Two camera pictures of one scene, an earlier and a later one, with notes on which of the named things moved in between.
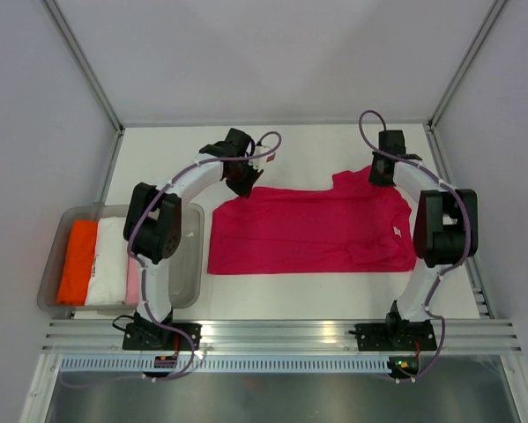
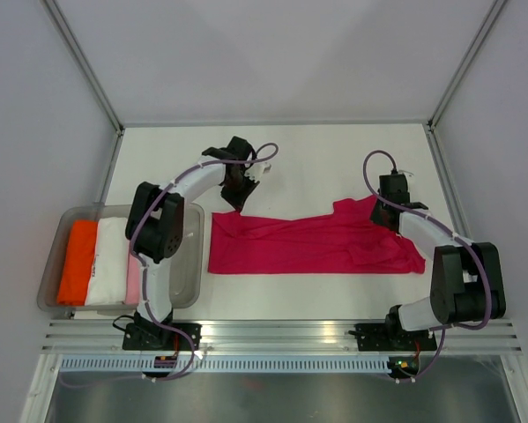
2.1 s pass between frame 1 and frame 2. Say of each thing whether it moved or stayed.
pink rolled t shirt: stayed
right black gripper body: moved
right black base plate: stayed
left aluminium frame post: stayed
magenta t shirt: moved
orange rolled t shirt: stayed
